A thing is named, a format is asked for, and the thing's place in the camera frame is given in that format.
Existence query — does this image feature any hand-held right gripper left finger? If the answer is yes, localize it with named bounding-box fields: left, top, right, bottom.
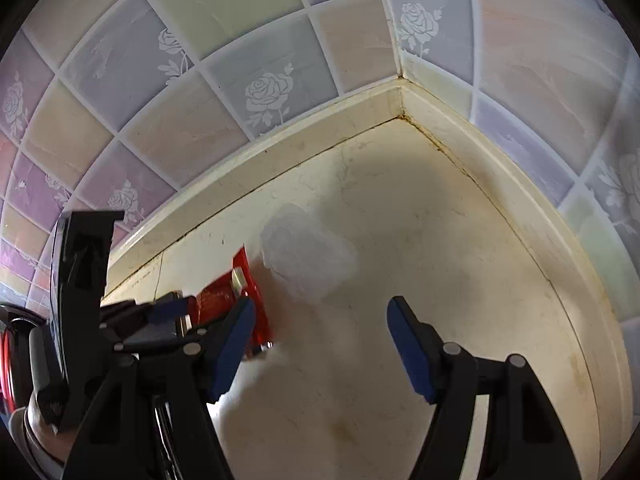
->
left=62, top=296, right=257, bottom=480

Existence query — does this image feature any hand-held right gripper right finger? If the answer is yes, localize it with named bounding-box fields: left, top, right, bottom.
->
left=386, top=296, right=583, bottom=480

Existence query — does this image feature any red packet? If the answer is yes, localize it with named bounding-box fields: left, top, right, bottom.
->
left=192, top=246, right=273, bottom=361

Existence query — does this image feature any person's left forearm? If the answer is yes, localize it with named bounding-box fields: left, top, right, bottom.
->
left=0, top=390, right=83, bottom=480

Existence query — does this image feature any clear plastic wrap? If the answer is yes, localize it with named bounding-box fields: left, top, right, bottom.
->
left=260, top=204, right=358, bottom=305

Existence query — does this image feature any red and black appliance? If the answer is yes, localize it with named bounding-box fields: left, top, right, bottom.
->
left=0, top=302, right=56, bottom=411

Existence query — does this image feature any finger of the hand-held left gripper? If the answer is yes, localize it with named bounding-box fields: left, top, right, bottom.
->
left=100, top=291, right=198, bottom=326
left=100, top=320, right=211, bottom=354

